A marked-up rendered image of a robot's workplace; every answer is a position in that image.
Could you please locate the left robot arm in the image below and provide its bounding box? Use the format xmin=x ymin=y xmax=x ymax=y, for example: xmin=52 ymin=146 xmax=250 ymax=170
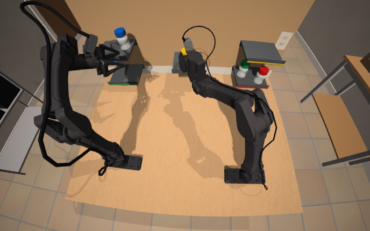
xmin=34 ymin=34 xmax=142 ymax=170

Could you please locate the white bottle with green cap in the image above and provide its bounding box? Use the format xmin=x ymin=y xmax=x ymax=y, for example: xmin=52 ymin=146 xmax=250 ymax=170
xmin=237 ymin=59 xmax=251 ymax=78

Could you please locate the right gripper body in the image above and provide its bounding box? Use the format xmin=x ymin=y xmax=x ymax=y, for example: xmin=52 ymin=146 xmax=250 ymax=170
xmin=179 ymin=41 xmax=196 ymax=72

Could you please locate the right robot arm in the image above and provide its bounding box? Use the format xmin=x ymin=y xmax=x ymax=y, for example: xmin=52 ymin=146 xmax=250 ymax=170
xmin=187 ymin=52 xmax=274 ymax=184

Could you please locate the clear glass bottle with blue cap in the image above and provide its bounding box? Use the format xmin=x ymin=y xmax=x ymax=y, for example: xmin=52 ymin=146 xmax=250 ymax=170
xmin=114 ymin=27 xmax=131 ymax=50

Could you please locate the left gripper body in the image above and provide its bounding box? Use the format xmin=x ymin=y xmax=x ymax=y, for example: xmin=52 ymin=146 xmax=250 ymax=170
xmin=78 ymin=37 xmax=105 ymax=77

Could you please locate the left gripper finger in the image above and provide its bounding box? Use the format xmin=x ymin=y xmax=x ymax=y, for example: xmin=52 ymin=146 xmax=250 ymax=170
xmin=103 ymin=60 xmax=124 ymax=77
xmin=100 ymin=44 xmax=120 ymax=61

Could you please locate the white bottle with red cap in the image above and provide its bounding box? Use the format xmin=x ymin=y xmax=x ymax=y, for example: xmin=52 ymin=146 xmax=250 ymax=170
xmin=254 ymin=66 xmax=269 ymax=84

